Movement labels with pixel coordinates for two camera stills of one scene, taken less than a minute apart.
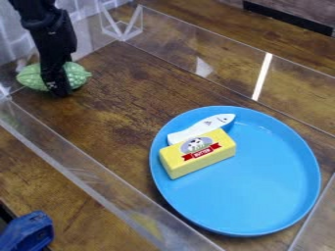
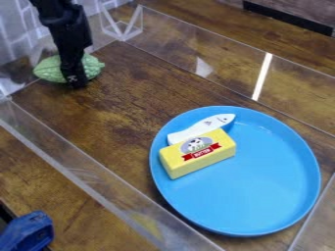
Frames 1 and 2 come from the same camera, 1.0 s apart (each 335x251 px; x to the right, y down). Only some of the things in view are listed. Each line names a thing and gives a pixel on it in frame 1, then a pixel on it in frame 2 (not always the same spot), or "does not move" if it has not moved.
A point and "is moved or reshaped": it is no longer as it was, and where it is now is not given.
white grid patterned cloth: [17, 41] does not move
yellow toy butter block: [197, 153] does not move
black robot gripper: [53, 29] to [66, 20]
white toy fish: [207, 125] does not move
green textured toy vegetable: [31, 75] is moved or reshaped
